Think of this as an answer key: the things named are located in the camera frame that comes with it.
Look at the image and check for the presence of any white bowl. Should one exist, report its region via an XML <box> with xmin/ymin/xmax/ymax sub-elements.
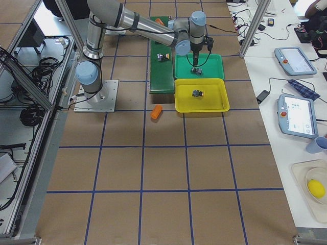
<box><xmin>305</xmin><ymin>167</ymin><xmax>326</xmax><ymax>204</ymax></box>

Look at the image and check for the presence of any black power adapter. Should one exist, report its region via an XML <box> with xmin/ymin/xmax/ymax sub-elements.
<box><xmin>256</xmin><ymin>90</ymin><xmax>270</xmax><ymax>104</ymax></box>

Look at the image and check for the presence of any aluminium frame post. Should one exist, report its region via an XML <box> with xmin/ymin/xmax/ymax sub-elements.
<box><xmin>239</xmin><ymin>0</ymin><xmax>271</xmax><ymax>58</ymax></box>

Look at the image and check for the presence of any blue plaid cloth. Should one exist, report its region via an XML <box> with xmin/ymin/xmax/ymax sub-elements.
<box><xmin>288</xmin><ymin>79</ymin><xmax>320</xmax><ymax>101</ymax></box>

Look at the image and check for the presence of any green conveyor belt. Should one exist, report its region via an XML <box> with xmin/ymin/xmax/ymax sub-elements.
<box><xmin>149</xmin><ymin>16</ymin><xmax>176</xmax><ymax>94</ymax></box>

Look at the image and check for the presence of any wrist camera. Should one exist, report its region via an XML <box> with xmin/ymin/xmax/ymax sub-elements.
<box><xmin>203</xmin><ymin>35</ymin><xmax>214</xmax><ymax>52</ymax></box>

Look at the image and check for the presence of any blue mug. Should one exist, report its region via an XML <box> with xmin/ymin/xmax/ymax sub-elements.
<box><xmin>306</xmin><ymin>136</ymin><xmax>327</xmax><ymax>154</ymax></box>

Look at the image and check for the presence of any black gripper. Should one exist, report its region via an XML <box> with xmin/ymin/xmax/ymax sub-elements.
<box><xmin>191</xmin><ymin>43</ymin><xmax>201</xmax><ymax>67</ymax></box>

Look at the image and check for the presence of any blue teach pendant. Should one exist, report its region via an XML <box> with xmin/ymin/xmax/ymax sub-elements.
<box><xmin>277</xmin><ymin>94</ymin><xmax>318</xmax><ymax>139</ymax></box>
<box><xmin>274</xmin><ymin>46</ymin><xmax>317</xmax><ymax>76</ymax></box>

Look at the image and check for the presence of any yellow tray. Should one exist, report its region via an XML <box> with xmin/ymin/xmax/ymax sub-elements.
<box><xmin>174</xmin><ymin>78</ymin><xmax>230</xmax><ymax>113</ymax></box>

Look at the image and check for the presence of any plain orange cylinder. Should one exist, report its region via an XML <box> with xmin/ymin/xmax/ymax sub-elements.
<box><xmin>150</xmin><ymin>105</ymin><xmax>163</xmax><ymax>120</ymax></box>

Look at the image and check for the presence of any green tray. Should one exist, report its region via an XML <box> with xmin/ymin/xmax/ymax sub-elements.
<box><xmin>175</xmin><ymin>53</ymin><xmax>225</xmax><ymax>80</ymax></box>

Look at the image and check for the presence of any yellow push button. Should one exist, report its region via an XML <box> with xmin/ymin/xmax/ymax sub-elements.
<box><xmin>157</xmin><ymin>53</ymin><xmax>170</xmax><ymax>62</ymax></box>
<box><xmin>192</xmin><ymin>90</ymin><xmax>204</xmax><ymax>97</ymax></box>

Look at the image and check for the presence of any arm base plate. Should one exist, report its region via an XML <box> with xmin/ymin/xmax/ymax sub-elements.
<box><xmin>74</xmin><ymin>80</ymin><xmax>119</xmax><ymax>113</ymax></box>
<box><xmin>105</xmin><ymin>28</ymin><xmax>126</xmax><ymax>36</ymax></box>

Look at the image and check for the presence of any yellow lemon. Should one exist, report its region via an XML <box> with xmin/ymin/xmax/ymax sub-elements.
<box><xmin>307</xmin><ymin>179</ymin><xmax>326</xmax><ymax>199</ymax></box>

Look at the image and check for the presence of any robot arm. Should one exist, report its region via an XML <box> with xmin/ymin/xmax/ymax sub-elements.
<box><xmin>82</xmin><ymin>1</ymin><xmax>213</xmax><ymax>69</ymax></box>

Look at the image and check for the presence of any orange cylinder labelled 4680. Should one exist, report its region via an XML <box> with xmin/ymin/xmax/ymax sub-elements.
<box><xmin>155</xmin><ymin>18</ymin><xmax>165</xmax><ymax>26</ymax></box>

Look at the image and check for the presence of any red black power cable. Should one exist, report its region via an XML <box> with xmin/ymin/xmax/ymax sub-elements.
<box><xmin>206</xmin><ymin>22</ymin><xmax>243</xmax><ymax>36</ymax></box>

